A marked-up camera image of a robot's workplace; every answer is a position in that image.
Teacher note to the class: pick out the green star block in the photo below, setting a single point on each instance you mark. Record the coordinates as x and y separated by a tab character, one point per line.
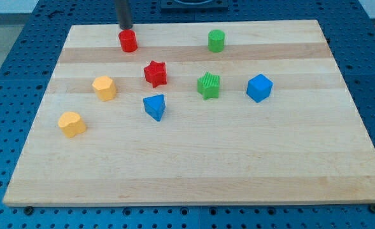
209	86

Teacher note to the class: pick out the red star block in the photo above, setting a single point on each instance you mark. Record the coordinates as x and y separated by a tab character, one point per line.
156	74

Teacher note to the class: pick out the blue triangle block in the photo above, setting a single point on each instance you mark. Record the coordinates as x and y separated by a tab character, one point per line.
155	106

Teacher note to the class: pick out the light wooden board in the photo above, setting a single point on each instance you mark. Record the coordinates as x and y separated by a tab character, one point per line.
304	144

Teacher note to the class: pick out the blue cube block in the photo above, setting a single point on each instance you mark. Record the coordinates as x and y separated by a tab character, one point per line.
259	88

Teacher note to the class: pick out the green cylinder block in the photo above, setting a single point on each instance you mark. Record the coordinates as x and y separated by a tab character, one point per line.
216	40

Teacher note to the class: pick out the yellow hexagon block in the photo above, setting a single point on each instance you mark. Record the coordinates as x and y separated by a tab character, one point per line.
105	88

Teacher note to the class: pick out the red cylinder block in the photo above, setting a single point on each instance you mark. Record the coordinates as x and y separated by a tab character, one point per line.
128	41

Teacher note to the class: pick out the yellow heart block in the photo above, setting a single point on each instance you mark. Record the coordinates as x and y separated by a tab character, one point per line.
71	124

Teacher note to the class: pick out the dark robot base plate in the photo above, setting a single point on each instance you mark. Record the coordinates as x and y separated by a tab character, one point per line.
173	5

